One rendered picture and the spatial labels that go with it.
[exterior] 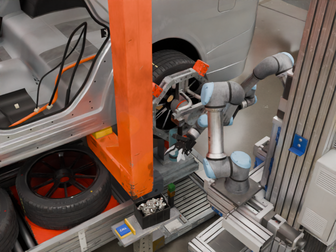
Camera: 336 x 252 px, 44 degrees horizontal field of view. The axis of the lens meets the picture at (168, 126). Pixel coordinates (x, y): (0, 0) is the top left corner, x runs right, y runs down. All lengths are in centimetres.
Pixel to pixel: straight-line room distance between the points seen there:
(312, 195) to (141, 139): 101
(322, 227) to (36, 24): 288
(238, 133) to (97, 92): 183
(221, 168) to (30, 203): 131
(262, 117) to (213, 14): 167
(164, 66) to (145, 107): 60
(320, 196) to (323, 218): 13
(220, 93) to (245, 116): 228
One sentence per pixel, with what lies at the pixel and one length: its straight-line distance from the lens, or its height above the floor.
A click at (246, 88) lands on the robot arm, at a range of 289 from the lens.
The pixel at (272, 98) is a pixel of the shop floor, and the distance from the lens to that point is 483.
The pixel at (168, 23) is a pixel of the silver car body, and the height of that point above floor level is 142.
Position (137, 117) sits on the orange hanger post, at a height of 118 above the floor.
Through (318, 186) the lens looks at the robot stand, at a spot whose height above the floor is 109.
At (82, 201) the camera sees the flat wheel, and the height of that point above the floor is 50.
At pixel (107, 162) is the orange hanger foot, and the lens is 296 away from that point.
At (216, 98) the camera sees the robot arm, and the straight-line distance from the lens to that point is 220.
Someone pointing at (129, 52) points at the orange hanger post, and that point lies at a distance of 213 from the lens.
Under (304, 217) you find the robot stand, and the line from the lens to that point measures 242.
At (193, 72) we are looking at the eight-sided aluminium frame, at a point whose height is 112.
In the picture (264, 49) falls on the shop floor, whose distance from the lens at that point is 584.
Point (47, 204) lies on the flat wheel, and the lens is 289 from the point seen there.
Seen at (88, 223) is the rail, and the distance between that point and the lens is 288.
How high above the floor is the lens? 259
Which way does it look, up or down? 38 degrees down
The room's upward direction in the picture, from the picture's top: 1 degrees clockwise
